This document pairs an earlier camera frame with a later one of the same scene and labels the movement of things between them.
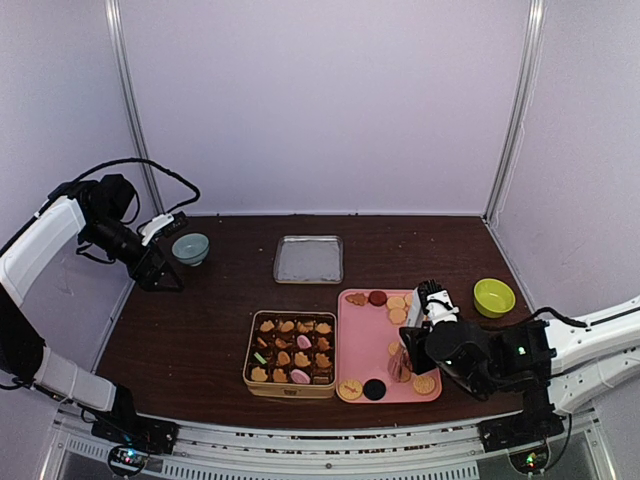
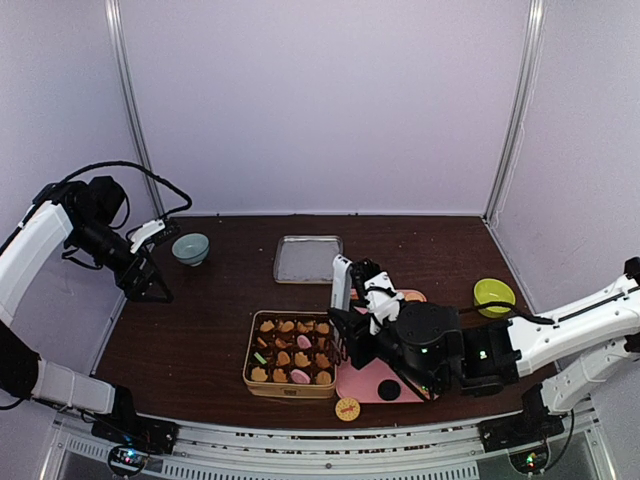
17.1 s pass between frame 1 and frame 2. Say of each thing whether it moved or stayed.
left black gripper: moved
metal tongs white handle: moved
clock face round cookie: moved
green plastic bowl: stayed
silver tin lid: stayed
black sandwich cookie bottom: moved
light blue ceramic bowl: stayed
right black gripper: moved
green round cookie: stayed
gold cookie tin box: stayed
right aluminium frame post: stayed
